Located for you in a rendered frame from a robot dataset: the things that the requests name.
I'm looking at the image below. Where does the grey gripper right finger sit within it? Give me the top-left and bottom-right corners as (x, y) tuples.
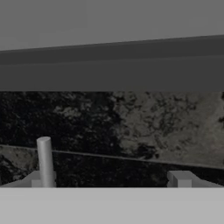
(166, 170), (224, 188)

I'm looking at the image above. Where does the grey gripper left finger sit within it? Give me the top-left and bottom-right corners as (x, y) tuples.
(0, 170), (58, 188)

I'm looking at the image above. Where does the grey cylindrical tap spout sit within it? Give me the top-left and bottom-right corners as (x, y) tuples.
(36, 136), (57, 188)

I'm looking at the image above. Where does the grey wall cupboard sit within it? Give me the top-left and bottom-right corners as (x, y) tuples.
(0, 0), (224, 93)

